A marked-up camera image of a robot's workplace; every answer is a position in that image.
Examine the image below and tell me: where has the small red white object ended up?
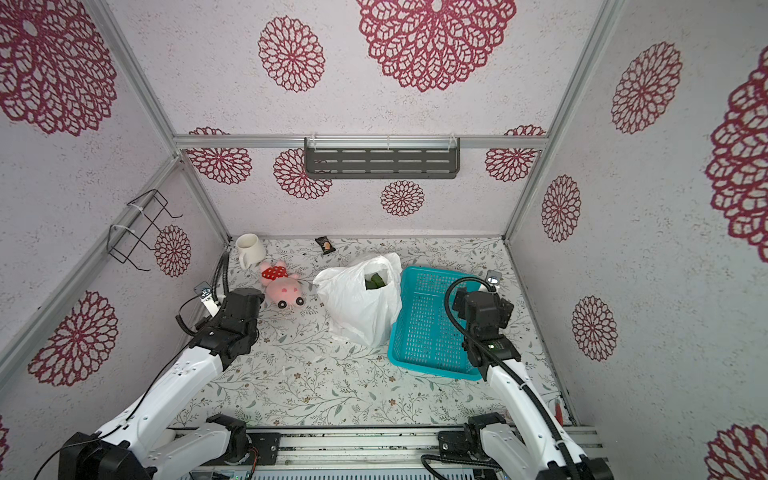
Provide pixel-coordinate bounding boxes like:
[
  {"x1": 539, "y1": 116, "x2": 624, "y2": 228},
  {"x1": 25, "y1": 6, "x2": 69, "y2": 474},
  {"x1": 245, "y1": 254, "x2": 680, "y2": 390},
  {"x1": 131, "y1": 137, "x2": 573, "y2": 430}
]
[{"x1": 259, "y1": 261, "x2": 307, "y2": 310}]

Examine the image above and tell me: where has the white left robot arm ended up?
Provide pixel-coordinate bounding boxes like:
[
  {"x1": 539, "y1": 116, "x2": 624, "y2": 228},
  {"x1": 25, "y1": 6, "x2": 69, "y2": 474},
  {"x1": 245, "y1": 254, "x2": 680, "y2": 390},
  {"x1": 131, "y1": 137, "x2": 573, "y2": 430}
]
[{"x1": 58, "y1": 288, "x2": 265, "y2": 479}]

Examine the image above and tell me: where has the white plastic bag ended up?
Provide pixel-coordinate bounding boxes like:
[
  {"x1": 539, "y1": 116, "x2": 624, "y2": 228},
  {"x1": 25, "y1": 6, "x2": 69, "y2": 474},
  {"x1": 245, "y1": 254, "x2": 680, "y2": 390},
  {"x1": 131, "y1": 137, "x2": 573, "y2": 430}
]
[{"x1": 313, "y1": 253, "x2": 402, "y2": 348}]

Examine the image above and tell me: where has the small black snack packet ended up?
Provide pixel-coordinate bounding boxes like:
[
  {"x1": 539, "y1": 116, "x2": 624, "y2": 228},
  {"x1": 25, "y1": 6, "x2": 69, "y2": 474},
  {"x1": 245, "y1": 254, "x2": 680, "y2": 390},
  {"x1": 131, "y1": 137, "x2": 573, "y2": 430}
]
[{"x1": 315, "y1": 236, "x2": 336, "y2": 255}]

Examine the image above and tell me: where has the metal base rail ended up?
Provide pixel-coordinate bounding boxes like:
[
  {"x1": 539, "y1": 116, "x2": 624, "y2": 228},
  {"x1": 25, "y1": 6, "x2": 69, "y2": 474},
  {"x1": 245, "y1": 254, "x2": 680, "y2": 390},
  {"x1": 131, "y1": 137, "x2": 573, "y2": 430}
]
[{"x1": 191, "y1": 414, "x2": 613, "y2": 479}]

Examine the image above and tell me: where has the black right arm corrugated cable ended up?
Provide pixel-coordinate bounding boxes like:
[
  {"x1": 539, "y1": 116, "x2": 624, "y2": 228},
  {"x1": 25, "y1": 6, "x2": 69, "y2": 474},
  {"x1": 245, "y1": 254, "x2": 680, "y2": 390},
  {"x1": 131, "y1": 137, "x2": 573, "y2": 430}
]
[{"x1": 419, "y1": 275, "x2": 580, "y2": 480}]

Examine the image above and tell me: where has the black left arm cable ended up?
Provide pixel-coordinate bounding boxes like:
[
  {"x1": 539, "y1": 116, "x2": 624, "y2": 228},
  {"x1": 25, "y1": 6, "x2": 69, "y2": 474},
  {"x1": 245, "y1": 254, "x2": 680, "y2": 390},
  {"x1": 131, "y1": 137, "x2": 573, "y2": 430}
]
[{"x1": 32, "y1": 245, "x2": 232, "y2": 480}]

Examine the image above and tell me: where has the white mug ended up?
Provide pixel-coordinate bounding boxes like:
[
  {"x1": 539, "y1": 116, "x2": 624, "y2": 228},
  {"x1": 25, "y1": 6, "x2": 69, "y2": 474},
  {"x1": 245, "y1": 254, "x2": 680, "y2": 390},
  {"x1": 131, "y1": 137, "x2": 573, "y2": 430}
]
[{"x1": 235, "y1": 233, "x2": 267, "y2": 270}]

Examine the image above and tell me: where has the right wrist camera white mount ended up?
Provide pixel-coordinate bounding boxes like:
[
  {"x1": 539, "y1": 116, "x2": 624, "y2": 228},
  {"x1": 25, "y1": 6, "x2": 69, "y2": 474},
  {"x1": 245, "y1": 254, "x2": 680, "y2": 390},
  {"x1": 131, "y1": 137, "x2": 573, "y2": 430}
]
[{"x1": 485, "y1": 270, "x2": 503, "y2": 292}]

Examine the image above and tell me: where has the red handled tool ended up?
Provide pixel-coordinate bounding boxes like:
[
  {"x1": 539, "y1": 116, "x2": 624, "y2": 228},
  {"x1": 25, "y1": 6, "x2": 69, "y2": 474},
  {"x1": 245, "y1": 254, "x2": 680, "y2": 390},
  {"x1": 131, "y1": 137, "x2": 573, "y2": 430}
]
[{"x1": 555, "y1": 401, "x2": 565, "y2": 426}]

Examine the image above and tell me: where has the black wire wall rack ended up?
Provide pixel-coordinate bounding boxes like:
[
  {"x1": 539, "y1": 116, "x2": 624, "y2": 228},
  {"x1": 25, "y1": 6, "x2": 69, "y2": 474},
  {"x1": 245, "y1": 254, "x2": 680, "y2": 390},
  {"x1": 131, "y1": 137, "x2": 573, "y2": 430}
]
[{"x1": 105, "y1": 189, "x2": 183, "y2": 272}]

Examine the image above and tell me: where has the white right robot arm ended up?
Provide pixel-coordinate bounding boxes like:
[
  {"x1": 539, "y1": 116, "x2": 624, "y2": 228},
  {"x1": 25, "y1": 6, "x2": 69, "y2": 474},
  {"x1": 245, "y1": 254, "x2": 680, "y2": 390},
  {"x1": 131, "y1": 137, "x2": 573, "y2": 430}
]
[{"x1": 443, "y1": 279, "x2": 614, "y2": 479}]

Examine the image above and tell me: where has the grey wall shelf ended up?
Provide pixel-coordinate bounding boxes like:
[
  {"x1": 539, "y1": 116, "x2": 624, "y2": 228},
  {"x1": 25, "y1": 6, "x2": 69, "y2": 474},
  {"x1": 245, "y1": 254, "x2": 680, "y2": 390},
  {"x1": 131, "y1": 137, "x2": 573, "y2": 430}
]
[{"x1": 304, "y1": 137, "x2": 461, "y2": 180}]

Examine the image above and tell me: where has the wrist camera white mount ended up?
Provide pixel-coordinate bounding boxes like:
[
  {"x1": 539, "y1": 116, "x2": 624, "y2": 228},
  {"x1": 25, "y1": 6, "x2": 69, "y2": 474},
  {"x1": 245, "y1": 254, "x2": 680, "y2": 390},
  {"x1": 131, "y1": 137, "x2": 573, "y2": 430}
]
[
  {"x1": 485, "y1": 270, "x2": 503, "y2": 292},
  {"x1": 194, "y1": 282, "x2": 221, "y2": 317}
]

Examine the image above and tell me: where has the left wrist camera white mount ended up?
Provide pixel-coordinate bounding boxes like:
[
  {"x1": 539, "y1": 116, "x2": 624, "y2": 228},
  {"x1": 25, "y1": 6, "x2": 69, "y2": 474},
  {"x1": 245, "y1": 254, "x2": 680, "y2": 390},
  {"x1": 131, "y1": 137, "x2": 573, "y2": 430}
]
[{"x1": 194, "y1": 282, "x2": 221, "y2": 317}]

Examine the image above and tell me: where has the dark green avocado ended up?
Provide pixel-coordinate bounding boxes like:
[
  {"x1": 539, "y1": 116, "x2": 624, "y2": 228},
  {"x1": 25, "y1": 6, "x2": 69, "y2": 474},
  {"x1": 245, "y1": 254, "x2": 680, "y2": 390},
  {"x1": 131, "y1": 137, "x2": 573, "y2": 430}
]
[{"x1": 365, "y1": 273, "x2": 387, "y2": 290}]

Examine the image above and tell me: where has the teal plastic basket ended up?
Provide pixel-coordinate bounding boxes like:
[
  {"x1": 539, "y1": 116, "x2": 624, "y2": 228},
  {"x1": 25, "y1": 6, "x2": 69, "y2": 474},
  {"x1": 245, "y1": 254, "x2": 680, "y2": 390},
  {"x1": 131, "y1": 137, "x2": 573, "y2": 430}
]
[{"x1": 388, "y1": 266, "x2": 481, "y2": 381}]

